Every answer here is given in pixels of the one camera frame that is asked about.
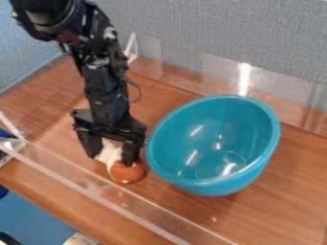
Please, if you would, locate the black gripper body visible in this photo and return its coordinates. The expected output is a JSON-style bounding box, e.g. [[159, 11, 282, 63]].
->
[[71, 85, 147, 143]]

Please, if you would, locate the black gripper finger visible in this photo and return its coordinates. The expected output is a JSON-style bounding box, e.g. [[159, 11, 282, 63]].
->
[[122, 140, 143, 167], [76, 130, 104, 158]]

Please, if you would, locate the brown toy mushroom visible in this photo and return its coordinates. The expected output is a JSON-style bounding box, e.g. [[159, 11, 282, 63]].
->
[[95, 141, 147, 184]]

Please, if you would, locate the blue plastic bowl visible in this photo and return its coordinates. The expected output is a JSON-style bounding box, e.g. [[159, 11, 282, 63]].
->
[[146, 95, 282, 196]]

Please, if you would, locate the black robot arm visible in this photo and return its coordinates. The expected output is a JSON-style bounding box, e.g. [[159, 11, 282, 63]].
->
[[9, 0, 147, 166]]

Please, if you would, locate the clear acrylic front barrier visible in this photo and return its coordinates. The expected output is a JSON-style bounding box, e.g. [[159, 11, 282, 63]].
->
[[0, 111, 236, 245]]

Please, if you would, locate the clear acrylic barrier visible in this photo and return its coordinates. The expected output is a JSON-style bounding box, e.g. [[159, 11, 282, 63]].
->
[[130, 35, 327, 137], [0, 111, 236, 245]]

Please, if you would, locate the blue object at left edge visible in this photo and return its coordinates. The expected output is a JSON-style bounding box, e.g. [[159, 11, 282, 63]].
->
[[0, 127, 17, 199]]

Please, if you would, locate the clear acrylic back barrier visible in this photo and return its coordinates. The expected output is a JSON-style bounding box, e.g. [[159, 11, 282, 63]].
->
[[130, 35, 327, 137]]

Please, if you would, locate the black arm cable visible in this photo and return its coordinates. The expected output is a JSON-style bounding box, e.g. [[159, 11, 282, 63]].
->
[[119, 76, 143, 104]]

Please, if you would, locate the clear acrylic corner bracket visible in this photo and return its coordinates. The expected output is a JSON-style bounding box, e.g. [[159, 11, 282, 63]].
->
[[124, 33, 139, 63]]

